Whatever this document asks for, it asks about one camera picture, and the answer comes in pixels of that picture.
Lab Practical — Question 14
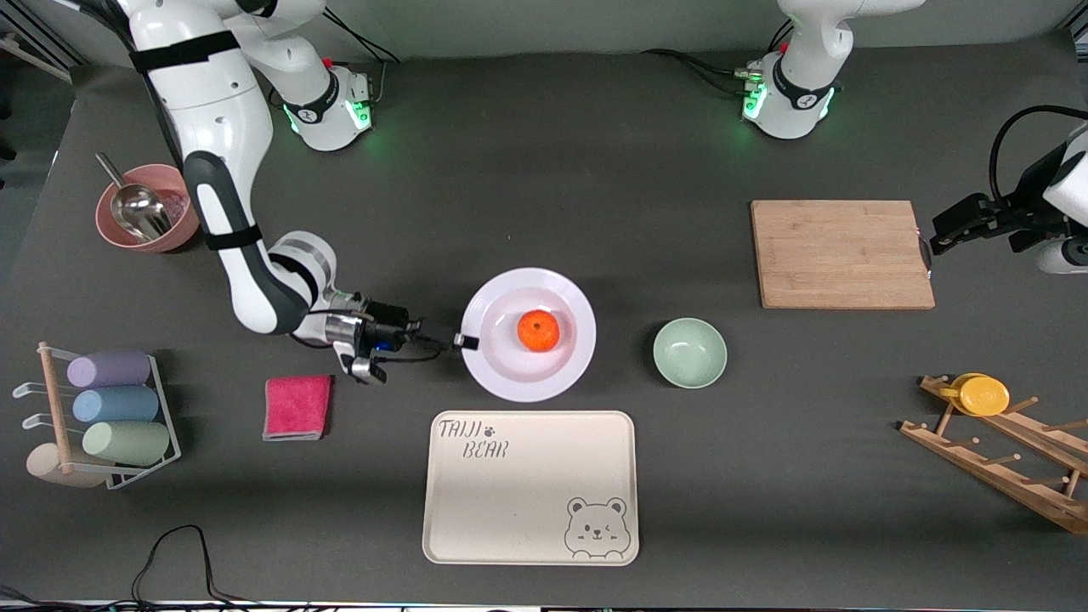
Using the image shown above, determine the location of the pink folded cloth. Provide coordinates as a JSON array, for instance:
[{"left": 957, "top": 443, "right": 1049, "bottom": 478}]
[{"left": 262, "top": 375, "right": 333, "bottom": 442}]

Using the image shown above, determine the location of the cream bear print tray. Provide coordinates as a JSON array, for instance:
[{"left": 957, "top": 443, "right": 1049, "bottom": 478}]
[{"left": 422, "top": 410, "right": 640, "bottom": 567}]

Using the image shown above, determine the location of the blue cup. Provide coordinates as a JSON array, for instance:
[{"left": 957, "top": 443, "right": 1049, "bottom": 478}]
[{"left": 71, "top": 386, "right": 162, "bottom": 426}]

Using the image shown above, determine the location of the yellow mug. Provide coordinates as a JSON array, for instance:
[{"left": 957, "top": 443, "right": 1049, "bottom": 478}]
[{"left": 938, "top": 371, "right": 1012, "bottom": 418}]

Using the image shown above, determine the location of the dark grey table cover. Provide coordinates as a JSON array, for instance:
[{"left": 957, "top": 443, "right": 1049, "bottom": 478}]
[{"left": 0, "top": 34, "right": 1088, "bottom": 606}]

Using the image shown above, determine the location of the white wire cup rack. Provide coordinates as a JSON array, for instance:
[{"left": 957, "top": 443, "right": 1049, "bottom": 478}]
[{"left": 12, "top": 340, "right": 183, "bottom": 492}]

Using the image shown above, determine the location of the pale green bowl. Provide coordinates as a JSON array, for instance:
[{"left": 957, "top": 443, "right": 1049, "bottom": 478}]
[{"left": 653, "top": 317, "right": 728, "bottom": 390}]

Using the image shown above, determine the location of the black arm base cable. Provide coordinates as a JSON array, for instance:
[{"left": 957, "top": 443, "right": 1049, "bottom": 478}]
[
  {"left": 321, "top": 10, "right": 405, "bottom": 108},
  {"left": 641, "top": 48, "right": 759, "bottom": 97}
]

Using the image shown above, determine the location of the wooden peg rack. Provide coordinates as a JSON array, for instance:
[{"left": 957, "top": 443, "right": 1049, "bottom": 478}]
[{"left": 898, "top": 374, "right": 1088, "bottom": 536}]

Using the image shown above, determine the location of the black left arm base cable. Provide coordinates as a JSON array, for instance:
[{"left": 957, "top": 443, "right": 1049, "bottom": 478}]
[{"left": 641, "top": 48, "right": 759, "bottom": 97}]

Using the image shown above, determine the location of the light wooden slat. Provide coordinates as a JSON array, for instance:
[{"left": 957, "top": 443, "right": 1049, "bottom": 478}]
[{"left": 0, "top": 32, "right": 75, "bottom": 84}]

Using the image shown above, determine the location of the wooden cutting board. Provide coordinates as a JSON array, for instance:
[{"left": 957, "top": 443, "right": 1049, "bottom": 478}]
[{"left": 751, "top": 200, "right": 937, "bottom": 310}]

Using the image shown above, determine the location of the orange fruit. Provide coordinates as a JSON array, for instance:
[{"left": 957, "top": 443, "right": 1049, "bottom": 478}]
[{"left": 516, "top": 309, "right": 563, "bottom": 354}]

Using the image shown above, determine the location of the metal scoop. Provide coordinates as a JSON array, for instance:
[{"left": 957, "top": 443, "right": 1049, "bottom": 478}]
[{"left": 94, "top": 151, "right": 173, "bottom": 241}]

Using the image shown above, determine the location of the black right arm base cable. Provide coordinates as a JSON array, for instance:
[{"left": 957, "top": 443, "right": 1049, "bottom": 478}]
[{"left": 321, "top": 10, "right": 405, "bottom": 108}]

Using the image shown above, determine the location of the purple cup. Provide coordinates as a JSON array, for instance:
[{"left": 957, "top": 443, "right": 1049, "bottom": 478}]
[{"left": 66, "top": 348, "right": 153, "bottom": 390}]

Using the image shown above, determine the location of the green cup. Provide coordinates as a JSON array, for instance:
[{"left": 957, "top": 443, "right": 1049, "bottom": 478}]
[{"left": 82, "top": 420, "right": 172, "bottom": 468}]

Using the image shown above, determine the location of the white round plate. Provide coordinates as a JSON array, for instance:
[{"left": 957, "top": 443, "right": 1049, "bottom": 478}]
[{"left": 460, "top": 267, "right": 598, "bottom": 404}]

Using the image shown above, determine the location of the pink bowl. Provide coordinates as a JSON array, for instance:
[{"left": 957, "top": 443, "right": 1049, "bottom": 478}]
[{"left": 94, "top": 163, "right": 203, "bottom": 254}]

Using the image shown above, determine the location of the black looped cable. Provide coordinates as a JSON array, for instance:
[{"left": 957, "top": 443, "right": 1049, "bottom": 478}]
[{"left": 131, "top": 524, "right": 256, "bottom": 606}]

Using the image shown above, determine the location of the beige cup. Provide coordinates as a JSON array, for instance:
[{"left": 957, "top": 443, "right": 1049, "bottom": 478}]
[{"left": 25, "top": 442, "right": 108, "bottom": 490}]

